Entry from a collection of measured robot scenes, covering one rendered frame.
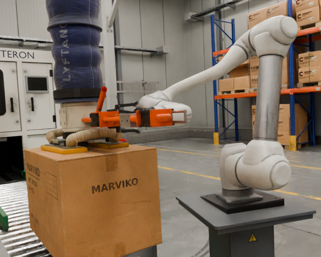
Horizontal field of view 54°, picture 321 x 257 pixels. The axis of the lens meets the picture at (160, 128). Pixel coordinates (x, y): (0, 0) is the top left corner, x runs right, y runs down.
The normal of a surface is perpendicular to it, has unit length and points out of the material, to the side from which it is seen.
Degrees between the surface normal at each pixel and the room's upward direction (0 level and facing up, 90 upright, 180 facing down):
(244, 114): 90
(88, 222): 89
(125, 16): 90
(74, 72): 74
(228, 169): 89
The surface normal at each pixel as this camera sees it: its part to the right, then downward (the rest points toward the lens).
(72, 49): -0.05, -0.29
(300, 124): 0.56, 0.03
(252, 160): -0.88, -0.19
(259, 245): 0.28, 0.04
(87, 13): 0.75, 0.18
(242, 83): -0.76, 0.08
